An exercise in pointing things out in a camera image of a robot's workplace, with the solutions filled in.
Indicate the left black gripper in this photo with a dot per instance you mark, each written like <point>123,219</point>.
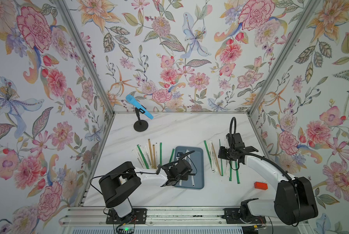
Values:
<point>186,175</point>

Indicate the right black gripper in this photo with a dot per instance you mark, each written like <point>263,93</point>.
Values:
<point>221,152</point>

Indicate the blue-grey storage tray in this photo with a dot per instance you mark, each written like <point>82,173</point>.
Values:
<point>197,166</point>

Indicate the green straw group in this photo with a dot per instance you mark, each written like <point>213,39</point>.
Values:
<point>209,156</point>
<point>143,157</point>
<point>172,155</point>
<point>237,172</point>

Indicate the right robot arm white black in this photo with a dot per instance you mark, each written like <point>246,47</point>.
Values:
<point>294,201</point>

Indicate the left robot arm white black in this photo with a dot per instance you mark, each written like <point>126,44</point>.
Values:
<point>117,185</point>

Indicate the brown straw right group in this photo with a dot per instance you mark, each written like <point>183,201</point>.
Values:
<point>215,159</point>

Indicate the brown paper straw left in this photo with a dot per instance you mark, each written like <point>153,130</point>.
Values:
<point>151,154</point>

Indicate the red block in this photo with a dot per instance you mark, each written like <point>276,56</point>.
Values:
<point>260,186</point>

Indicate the black round microphone stand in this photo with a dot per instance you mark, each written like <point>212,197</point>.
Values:
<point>140,125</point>

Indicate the blue microphone on stand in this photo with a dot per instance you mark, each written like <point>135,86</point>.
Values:
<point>130,99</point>

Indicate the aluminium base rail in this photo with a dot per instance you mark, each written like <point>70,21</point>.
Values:
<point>155,217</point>

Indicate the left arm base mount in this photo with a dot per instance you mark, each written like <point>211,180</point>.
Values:
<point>136,216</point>

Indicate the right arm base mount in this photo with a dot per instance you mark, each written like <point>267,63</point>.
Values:
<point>236,216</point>

